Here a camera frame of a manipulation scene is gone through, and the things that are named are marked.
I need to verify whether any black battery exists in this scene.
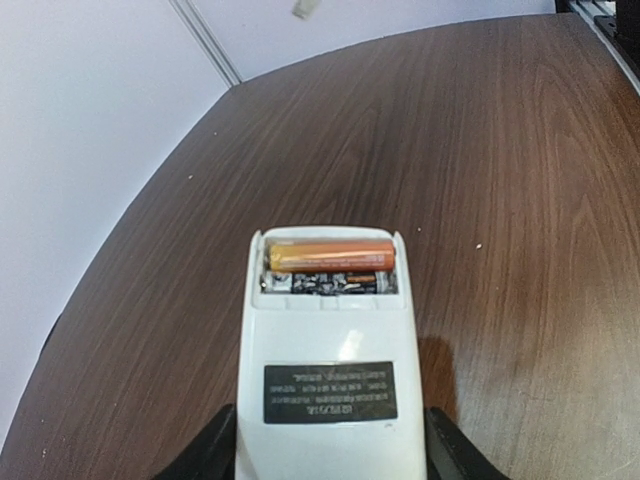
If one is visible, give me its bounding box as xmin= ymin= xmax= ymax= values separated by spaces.
xmin=260 ymin=271 xmax=397 ymax=296

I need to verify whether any orange battery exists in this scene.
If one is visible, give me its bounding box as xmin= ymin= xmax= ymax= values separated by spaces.
xmin=267 ymin=239 xmax=395 ymax=273

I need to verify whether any white remote control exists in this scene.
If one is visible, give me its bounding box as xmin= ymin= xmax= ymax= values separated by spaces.
xmin=234 ymin=226 xmax=427 ymax=479

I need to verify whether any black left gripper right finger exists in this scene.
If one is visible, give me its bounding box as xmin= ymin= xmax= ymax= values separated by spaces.
xmin=424 ymin=407 xmax=508 ymax=480

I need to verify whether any aluminium left corner post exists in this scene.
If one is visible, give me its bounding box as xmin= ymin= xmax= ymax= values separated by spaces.
xmin=169 ymin=0 xmax=243 ymax=88

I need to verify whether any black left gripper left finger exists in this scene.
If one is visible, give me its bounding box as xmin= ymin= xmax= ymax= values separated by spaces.
xmin=152 ymin=404 xmax=236 ymax=480

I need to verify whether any aluminium front rail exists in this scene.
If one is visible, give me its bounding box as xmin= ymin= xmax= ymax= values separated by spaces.
xmin=554 ymin=0 xmax=639 ymax=93

